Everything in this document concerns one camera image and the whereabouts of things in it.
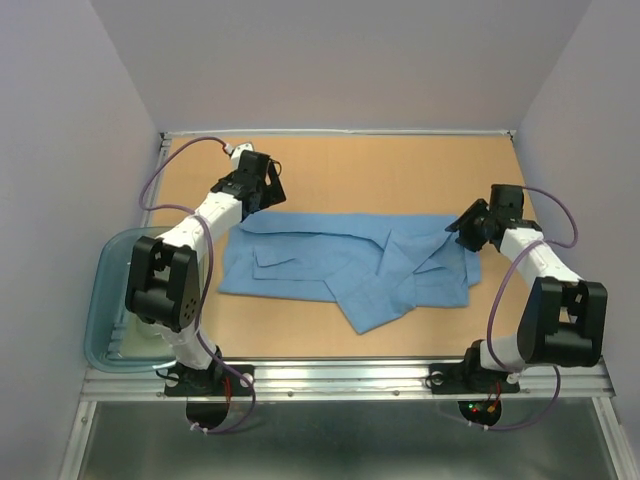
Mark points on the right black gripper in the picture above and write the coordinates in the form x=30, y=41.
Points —
x=465, y=237

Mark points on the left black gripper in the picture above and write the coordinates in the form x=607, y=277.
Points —
x=273, y=193

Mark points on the light blue long sleeve shirt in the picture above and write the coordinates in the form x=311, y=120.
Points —
x=376, y=268

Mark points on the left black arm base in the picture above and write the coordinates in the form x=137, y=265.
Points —
x=181, y=381

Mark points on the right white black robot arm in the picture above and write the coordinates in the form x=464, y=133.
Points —
x=563, y=321

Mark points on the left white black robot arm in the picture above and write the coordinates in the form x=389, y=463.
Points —
x=169, y=275

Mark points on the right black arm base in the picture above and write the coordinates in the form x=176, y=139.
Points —
x=455, y=379

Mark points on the clear blue plastic bin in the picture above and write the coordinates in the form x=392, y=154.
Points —
x=116, y=341

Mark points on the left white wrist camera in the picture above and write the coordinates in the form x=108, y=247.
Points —
x=234, y=152

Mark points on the aluminium front rail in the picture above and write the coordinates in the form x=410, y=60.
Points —
x=354, y=379

